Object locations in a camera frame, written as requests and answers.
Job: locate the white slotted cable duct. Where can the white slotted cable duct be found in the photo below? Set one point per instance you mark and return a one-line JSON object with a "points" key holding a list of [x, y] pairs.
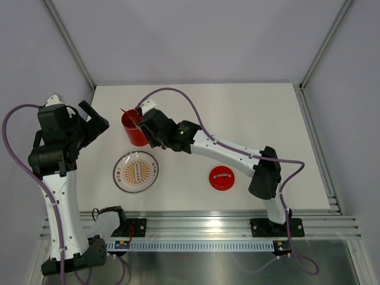
{"points": [[190, 246]]}

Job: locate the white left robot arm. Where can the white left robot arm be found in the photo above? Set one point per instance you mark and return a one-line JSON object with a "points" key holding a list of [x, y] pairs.
{"points": [[53, 160]]}

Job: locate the aluminium left frame post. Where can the aluminium left frame post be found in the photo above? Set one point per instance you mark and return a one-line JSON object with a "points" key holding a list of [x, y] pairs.
{"points": [[69, 43]]}

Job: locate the white plate with red print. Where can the white plate with red print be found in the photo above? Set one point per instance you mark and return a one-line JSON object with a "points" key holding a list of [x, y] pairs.
{"points": [[135, 172]]}

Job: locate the orange fried chicken wing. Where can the orange fried chicken wing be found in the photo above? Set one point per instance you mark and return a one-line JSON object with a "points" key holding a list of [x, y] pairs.
{"points": [[133, 115]]}

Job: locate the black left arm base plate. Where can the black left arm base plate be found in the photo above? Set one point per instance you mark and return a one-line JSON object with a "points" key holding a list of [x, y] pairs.
{"points": [[134, 226]]}

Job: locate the aluminium rail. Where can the aluminium rail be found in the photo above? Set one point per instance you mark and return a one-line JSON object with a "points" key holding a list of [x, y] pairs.
{"points": [[323, 167], [234, 225]]}

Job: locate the aluminium right side rail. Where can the aluminium right side rail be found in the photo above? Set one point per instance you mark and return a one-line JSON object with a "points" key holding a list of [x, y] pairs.
{"points": [[323, 167]]}

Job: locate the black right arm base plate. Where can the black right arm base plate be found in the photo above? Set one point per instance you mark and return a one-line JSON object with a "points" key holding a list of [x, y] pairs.
{"points": [[263, 228]]}

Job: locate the red round lid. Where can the red round lid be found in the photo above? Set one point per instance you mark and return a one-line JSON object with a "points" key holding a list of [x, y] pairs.
{"points": [[221, 178]]}

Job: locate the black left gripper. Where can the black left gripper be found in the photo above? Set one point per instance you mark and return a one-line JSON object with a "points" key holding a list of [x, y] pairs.
{"points": [[95, 126]]}

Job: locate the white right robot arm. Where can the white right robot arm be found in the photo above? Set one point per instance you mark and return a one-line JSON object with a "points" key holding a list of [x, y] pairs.
{"points": [[261, 166]]}

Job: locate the aluminium right frame post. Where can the aluminium right frame post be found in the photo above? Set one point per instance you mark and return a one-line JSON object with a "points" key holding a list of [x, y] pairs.
{"points": [[327, 42]]}

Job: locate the aluminium front rail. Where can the aluminium front rail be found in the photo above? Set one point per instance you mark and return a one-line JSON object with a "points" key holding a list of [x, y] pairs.
{"points": [[234, 225]]}

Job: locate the red cylindrical lunch container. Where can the red cylindrical lunch container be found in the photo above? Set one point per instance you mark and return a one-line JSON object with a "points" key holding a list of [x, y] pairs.
{"points": [[135, 135]]}

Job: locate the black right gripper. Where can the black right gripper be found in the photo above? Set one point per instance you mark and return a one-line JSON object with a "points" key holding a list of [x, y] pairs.
{"points": [[152, 142]]}

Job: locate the aluminium frame post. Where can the aluminium frame post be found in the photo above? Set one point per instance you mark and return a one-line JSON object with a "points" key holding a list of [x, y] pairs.
{"points": [[69, 43], [327, 42]]}

